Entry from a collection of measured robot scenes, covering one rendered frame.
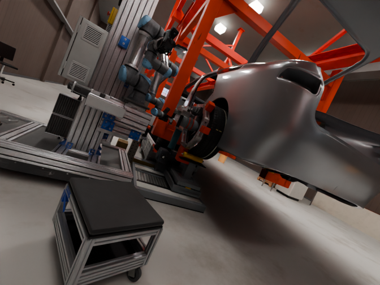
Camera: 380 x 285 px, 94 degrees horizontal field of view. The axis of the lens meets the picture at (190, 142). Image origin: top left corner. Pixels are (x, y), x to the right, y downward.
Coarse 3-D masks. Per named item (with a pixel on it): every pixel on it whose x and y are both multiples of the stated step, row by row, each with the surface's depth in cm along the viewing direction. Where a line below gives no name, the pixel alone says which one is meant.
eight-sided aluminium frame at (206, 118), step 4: (200, 104) 210; (204, 104) 199; (204, 108) 195; (204, 112) 191; (208, 112) 193; (192, 116) 231; (204, 116) 185; (208, 116) 189; (204, 120) 184; (208, 120) 186; (200, 124) 188; (204, 124) 189; (184, 128) 232; (184, 132) 232; (184, 136) 230; (196, 136) 185; (200, 136) 187; (180, 140) 224; (184, 140) 224; (192, 140) 191; (196, 140) 192; (184, 144) 207; (188, 144) 197; (192, 144) 198; (188, 148) 201
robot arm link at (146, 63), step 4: (148, 52) 119; (152, 52) 119; (148, 56) 119; (152, 56) 120; (156, 56) 122; (144, 60) 120; (148, 60) 120; (152, 60) 121; (156, 60) 123; (144, 64) 120; (148, 64) 120; (152, 64) 122; (156, 64) 124; (160, 64) 125; (148, 68) 124; (152, 68) 127; (156, 68) 126
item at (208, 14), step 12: (216, 0) 234; (204, 12) 234; (216, 12) 238; (204, 24) 236; (192, 36) 246; (204, 36) 239; (192, 48) 238; (192, 60) 241; (180, 72) 239; (180, 84) 243; (168, 96) 242; (180, 96) 246; (156, 120) 254; (168, 120) 248; (156, 132) 245
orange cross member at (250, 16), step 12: (228, 0) 241; (240, 0) 246; (228, 12) 250; (240, 12) 253; (252, 12) 255; (252, 24) 265; (264, 24) 265; (264, 36) 279; (276, 36) 276; (288, 48) 287; (324, 72) 322
